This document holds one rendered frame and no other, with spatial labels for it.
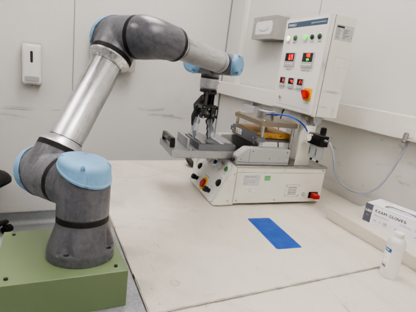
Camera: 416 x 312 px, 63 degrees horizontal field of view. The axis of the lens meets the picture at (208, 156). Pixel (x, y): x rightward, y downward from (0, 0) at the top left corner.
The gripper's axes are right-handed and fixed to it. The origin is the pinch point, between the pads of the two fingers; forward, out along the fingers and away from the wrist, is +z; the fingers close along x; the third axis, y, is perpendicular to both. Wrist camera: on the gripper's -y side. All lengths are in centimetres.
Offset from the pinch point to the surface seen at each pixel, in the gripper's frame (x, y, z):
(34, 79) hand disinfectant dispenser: -78, -118, -5
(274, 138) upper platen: 30.9, 9.8, -2.2
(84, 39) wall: -47, -132, -35
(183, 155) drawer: -10.2, 11.1, 6.1
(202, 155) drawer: -2.4, 11.1, 5.9
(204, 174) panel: 5.6, -3.3, 19.2
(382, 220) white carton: 58, 50, 18
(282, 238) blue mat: 19, 46, 25
